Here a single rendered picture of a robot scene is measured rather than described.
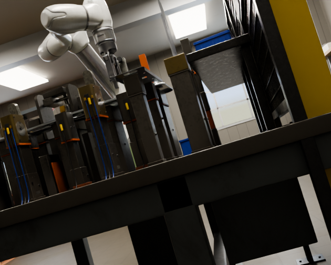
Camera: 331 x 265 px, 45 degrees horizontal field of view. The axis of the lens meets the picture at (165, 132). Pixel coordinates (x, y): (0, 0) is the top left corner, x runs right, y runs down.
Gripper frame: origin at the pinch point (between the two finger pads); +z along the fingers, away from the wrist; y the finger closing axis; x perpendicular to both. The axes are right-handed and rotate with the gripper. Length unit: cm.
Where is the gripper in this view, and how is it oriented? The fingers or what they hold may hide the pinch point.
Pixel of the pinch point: (120, 90)
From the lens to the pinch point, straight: 166.8
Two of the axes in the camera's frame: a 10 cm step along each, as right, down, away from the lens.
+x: 9.4, -3.0, -1.9
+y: -2.0, -0.2, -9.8
